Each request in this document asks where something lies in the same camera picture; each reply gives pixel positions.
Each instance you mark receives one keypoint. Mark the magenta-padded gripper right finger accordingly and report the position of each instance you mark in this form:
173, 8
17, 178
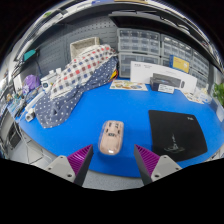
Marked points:
160, 165

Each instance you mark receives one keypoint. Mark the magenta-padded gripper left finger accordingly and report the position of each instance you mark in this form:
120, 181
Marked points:
63, 166

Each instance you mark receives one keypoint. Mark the pink computer mouse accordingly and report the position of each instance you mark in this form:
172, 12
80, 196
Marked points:
111, 137

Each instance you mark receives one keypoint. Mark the black mouse pad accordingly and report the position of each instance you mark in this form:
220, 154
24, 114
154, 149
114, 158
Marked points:
175, 133

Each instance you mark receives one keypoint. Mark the navy white dotted cloth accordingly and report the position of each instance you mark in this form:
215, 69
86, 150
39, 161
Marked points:
66, 103

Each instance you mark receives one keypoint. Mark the printed sticker sheet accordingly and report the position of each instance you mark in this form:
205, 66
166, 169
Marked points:
192, 97
128, 85

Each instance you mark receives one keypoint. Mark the small black box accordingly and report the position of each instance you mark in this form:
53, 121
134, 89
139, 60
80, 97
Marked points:
160, 85

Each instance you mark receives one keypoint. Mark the clear plastic container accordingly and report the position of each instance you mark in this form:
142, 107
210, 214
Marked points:
204, 96

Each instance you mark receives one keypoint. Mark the purple plastic bag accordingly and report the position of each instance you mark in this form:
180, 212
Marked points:
31, 82

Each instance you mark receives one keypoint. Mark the green potted plant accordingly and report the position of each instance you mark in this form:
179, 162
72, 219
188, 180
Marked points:
219, 93

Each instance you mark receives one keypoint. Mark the long white cardboard box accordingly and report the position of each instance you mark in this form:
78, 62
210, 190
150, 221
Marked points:
143, 71

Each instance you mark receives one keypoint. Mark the red blue checked cloth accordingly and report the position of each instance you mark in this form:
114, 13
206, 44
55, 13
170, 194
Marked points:
83, 68

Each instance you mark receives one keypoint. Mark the yellow flat box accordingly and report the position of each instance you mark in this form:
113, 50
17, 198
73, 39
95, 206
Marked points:
180, 64

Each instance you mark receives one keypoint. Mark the white wicker basket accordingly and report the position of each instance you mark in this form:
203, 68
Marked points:
80, 45

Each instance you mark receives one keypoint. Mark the wall shelf unit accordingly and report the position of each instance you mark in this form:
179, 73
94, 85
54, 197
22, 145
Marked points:
140, 18

